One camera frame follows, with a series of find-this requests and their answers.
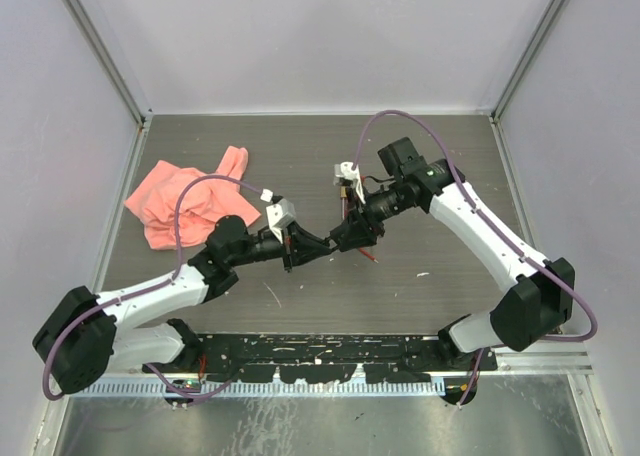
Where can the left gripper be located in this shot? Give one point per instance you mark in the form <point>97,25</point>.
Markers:
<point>301,246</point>

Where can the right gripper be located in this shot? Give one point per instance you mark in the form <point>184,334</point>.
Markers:
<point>357,230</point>

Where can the black padlock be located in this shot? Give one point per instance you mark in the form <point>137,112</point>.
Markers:
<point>333,244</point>

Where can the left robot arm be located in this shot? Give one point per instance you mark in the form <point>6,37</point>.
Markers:
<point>89,334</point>

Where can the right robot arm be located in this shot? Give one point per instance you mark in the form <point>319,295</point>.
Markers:
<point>535,290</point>

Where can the large brass padlock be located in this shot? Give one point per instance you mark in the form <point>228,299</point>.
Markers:
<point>343,200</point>

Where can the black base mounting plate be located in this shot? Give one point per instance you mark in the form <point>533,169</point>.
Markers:
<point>315,359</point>

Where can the pink cloth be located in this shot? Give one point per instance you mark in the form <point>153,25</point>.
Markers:
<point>173,205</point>

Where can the red cable seal lock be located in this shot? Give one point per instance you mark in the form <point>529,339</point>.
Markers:
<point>368,255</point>

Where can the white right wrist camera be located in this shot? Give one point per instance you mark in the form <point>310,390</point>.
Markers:
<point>348,174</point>

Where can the aluminium frame rail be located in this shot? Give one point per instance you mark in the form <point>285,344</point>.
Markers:
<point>495,359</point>

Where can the slotted cable duct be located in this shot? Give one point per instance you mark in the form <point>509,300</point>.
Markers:
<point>358,387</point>

